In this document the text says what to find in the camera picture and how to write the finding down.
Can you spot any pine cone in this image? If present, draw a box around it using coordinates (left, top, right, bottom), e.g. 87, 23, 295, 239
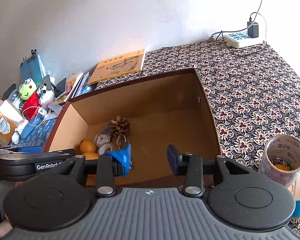
108, 115, 130, 137

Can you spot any small tape roll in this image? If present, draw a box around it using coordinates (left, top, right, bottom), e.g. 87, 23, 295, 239
97, 142, 114, 155

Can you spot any orange gourd toy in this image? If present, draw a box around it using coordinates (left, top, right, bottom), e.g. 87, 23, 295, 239
79, 140, 98, 160

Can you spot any blue checkered cloth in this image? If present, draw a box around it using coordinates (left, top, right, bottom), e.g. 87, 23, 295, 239
9, 117, 56, 152

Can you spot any brown cardboard box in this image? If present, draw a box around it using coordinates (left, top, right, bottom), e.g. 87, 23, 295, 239
45, 68, 222, 187

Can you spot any green frog plush toy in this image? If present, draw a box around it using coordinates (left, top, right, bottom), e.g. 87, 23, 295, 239
19, 78, 41, 121

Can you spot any white panda plush toy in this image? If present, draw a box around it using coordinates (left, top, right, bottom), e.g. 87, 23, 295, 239
37, 83, 55, 106

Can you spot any stack of books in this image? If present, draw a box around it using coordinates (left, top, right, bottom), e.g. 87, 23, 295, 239
54, 71, 90, 105

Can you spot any floral patterned tablecloth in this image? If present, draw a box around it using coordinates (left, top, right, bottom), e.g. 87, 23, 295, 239
95, 39, 300, 239

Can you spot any white power strip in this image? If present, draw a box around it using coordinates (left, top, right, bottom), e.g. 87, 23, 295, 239
223, 31, 263, 49

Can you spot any black power adapter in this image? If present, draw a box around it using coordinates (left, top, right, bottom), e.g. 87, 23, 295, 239
247, 18, 259, 38

